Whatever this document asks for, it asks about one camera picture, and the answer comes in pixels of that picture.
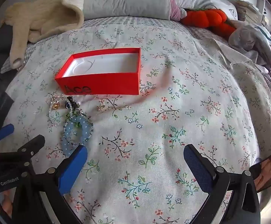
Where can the orange pumpkin plush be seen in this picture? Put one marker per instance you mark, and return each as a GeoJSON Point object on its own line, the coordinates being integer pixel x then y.
{"type": "Point", "coordinates": [203, 17]}

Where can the dark grey cushion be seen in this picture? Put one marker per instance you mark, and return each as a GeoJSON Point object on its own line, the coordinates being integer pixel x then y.
{"type": "Point", "coordinates": [2, 39]}

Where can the grey crumpled garment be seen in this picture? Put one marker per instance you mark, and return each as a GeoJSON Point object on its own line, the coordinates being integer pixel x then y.
{"type": "Point", "coordinates": [249, 37]}

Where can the floral bed sheet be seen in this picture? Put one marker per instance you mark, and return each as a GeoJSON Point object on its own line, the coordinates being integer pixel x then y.
{"type": "Point", "coordinates": [149, 121]}

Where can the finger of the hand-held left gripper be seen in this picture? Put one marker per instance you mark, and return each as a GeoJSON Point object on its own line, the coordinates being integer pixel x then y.
{"type": "Point", "coordinates": [4, 130]}
{"type": "Point", "coordinates": [32, 144]}

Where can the grey checked bed sheet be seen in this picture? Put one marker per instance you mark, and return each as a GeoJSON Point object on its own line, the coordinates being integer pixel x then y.
{"type": "Point", "coordinates": [126, 22]}

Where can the beige fleece jacket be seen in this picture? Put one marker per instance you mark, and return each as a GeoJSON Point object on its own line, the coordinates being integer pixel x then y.
{"type": "Point", "coordinates": [44, 16]}

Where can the white cloth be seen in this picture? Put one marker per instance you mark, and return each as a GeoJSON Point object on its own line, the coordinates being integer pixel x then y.
{"type": "Point", "coordinates": [233, 56]}

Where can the red cardboard box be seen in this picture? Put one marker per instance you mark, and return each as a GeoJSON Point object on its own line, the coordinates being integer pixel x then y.
{"type": "Point", "coordinates": [102, 84]}

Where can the dark glossy object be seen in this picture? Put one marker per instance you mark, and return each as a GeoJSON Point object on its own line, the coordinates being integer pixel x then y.
{"type": "Point", "coordinates": [266, 170]}

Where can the small gold earring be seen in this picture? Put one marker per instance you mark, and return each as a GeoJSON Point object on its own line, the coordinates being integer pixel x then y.
{"type": "Point", "coordinates": [100, 108]}

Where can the stack of papers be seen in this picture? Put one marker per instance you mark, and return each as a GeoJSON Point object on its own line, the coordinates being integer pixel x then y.
{"type": "Point", "coordinates": [247, 10]}

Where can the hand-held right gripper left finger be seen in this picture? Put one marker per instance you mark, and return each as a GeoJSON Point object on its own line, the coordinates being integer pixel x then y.
{"type": "Point", "coordinates": [73, 168]}

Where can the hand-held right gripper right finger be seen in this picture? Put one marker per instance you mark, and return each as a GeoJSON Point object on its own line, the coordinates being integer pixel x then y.
{"type": "Point", "coordinates": [197, 168]}

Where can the grey quilted duvet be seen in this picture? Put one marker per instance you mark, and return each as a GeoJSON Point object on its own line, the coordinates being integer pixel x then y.
{"type": "Point", "coordinates": [126, 0]}

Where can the black hair claw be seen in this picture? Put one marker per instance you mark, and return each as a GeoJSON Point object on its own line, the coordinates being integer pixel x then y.
{"type": "Point", "coordinates": [71, 103]}

